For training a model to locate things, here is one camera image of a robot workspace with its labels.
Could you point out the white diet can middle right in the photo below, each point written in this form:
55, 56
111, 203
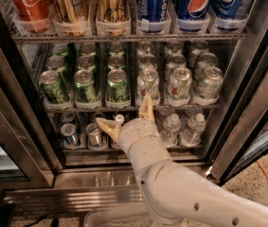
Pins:
206, 59

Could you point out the white diet can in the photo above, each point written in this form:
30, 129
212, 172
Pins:
171, 48
206, 59
144, 48
173, 61
179, 84
147, 84
147, 61
195, 50
209, 83

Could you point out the top wire shelf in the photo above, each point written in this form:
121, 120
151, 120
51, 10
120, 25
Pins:
48, 39

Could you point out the left glass fridge door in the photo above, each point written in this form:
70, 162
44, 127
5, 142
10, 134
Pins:
15, 140

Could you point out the white diet can back right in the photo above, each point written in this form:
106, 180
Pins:
195, 50

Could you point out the green can column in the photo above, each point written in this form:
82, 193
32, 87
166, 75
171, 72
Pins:
88, 49
116, 49
117, 86
86, 62
116, 62
84, 86

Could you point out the blue pepsi can left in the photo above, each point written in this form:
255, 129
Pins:
152, 14

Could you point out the clear plastic bin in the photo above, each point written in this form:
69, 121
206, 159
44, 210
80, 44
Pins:
128, 215

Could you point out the right open fridge door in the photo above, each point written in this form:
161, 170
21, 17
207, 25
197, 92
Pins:
239, 127

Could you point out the silver can bottom front right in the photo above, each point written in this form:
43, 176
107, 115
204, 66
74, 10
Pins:
94, 137

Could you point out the middle wire shelf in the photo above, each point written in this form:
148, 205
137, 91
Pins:
132, 108

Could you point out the white diet can middle centre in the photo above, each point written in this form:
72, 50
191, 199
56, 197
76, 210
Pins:
173, 61

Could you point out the green can front left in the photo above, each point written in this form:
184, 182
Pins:
53, 87

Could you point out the blue pepsi can middle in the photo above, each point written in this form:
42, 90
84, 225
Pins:
192, 15

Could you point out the clear water bottle right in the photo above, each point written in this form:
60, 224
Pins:
191, 135

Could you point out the silver can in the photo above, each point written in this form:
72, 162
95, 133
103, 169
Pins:
94, 137
68, 118
95, 115
70, 135

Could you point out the steel fridge base grille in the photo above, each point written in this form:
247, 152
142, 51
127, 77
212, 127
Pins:
77, 191

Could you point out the gold can left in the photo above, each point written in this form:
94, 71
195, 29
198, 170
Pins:
71, 17

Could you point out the silver can bottom front left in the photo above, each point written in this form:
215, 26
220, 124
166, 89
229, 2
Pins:
70, 135

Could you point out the white diet can back left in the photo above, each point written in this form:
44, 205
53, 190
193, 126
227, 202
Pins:
144, 48

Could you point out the white diet can front right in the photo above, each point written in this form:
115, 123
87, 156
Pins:
209, 83

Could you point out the wire shelf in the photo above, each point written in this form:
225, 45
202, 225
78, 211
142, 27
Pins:
48, 39
132, 108

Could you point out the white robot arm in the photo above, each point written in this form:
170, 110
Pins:
173, 192

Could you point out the green can middle left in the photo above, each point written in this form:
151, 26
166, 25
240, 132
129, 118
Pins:
60, 65

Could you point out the silver can bottom back right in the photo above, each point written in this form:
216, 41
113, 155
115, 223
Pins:
95, 115

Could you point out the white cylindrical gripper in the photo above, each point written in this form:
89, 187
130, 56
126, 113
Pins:
138, 132

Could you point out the white diet can back centre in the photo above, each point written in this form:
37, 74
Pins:
171, 48

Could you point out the green can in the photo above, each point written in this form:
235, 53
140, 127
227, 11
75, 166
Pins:
60, 65
60, 50
53, 87

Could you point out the white diet can middle left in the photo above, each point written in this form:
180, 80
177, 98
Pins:
147, 61

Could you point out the gold can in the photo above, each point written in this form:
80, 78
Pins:
71, 17
113, 14

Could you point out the brown tea bottle left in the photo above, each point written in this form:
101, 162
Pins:
119, 119

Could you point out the gold can right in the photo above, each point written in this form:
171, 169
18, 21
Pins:
113, 14

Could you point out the white diet can front middle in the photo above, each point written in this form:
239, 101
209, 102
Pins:
179, 84

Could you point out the green can back left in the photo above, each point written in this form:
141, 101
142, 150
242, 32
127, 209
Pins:
60, 50

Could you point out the white diet can front left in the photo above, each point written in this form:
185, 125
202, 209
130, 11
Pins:
147, 84

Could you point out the silver can bottom back left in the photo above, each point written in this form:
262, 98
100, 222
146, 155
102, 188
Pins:
68, 118

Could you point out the blue pepsi can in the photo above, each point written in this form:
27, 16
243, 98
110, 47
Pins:
229, 11
152, 14
192, 15

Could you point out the blue pepsi can right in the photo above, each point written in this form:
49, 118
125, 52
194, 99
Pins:
229, 11

